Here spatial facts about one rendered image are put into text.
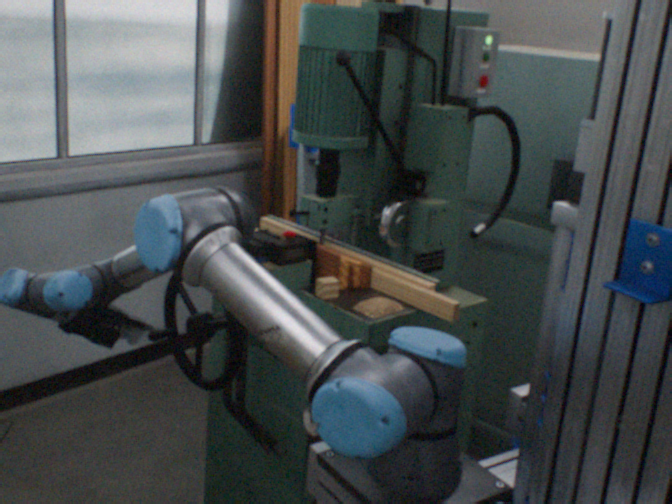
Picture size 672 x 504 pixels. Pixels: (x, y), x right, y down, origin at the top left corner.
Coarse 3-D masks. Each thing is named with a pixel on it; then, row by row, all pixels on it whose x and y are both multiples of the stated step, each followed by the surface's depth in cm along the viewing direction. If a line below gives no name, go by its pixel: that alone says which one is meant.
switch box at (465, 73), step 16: (464, 32) 187; (480, 32) 186; (496, 32) 190; (464, 48) 188; (480, 48) 188; (496, 48) 192; (464, 64) 189; (480, 64) 190; (464, 80) 189; (464, 96) 190; (480, 96) 193
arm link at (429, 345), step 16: (400, 336) 118; (416, 336) 119; (432, 336) 121; (448, 336) 122; (400, 352) 116; (416, 352) 115; (432, 352) 115; (448, 352) 116; (464, 352) 118; (432, 368) 115; (448, 368) 116; (464, 368) 119; (432, 384) 113; (448, 384) 116; (448, 400) 117; (432, 416) 115; (448, 416) 119; (432, 432) 119
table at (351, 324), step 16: (304, 288) 178; (352, 288) 181; (368, 288) 182; (320, 304) 172; (336, 304) 170; (352, 304) 171; (400, 304) 174; (336, 320) 169; (352, 320) 165; (368, 320) 163; (384, 320) 165; (400, 320) 168; (416, 320) 172; (432, 320) 176; (352, 336) 166; (368, 336) 163; (384, 336) 166
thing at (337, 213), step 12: (348, 192) 197; (300, 204) 191; (312, 204) 187; (324, 204) 187; (336, 204) 189; (348, 204) 192; (300, 216) 191; (312, 216) 188; (324, 216) 188; (336, 216) 190; (348, 216) 193; (312, 228) 189; (324, 228) 190
